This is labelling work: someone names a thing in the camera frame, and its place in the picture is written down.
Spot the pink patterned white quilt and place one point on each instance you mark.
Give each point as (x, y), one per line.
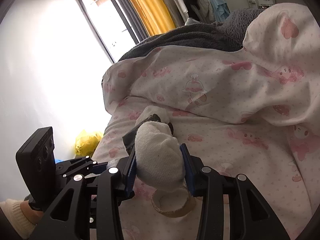
(254, 111)

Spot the dark grey fleece blanket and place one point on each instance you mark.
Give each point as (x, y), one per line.
(225, 36)

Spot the person left hand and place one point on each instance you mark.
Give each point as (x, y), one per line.
(32, 215)

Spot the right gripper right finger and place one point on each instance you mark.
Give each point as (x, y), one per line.
(250, 215)

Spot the black crumpled wrapper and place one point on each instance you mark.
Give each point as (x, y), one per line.
(147, 134)

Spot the yellow curtain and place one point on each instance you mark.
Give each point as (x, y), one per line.
(154, 15)

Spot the hanging clothes on rack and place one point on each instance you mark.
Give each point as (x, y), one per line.
(208, 11)

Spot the yellow plastic bag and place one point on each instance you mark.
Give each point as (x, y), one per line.
(86, 143)

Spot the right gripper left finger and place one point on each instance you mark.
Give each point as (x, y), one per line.
(72, 213)

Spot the white sock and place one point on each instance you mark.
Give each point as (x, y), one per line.
(163, 167)

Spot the blue snack bag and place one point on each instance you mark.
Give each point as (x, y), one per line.
(58, 160)

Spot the grey curtain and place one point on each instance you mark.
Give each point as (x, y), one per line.
(134, 20)

